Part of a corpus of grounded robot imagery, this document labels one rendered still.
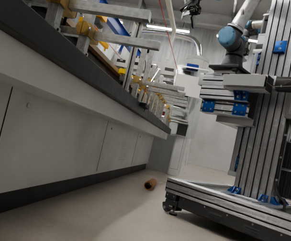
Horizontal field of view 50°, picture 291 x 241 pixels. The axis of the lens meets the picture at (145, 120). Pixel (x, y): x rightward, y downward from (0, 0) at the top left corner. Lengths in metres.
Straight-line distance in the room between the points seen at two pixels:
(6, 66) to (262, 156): 1.66
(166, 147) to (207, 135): 6.28
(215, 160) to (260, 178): 9.13
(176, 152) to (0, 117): 3.91
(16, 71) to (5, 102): 0.35
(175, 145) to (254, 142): 2.87
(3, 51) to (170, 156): 4.36
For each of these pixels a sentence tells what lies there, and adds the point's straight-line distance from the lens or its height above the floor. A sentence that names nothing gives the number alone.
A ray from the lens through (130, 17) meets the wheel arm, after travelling 1.01.
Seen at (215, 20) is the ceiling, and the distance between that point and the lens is 10.94.
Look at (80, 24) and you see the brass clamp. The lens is 1.26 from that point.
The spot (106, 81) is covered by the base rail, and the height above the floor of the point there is 0.67.
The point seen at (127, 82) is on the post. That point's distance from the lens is 1.94.
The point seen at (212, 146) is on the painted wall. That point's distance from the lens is 11.23.
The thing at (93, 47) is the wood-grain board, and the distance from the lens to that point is 1.79.
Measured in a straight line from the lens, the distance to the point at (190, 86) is 4.99.
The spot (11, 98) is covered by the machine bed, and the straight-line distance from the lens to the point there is 1.28.
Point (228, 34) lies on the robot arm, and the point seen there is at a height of 1.21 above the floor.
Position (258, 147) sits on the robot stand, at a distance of 2.14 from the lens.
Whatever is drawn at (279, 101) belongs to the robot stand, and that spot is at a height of 0.87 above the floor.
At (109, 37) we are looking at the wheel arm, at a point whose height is 0.80.
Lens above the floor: 0.43
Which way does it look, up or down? 4 degrees up
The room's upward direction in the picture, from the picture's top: 13 degrees clockwise
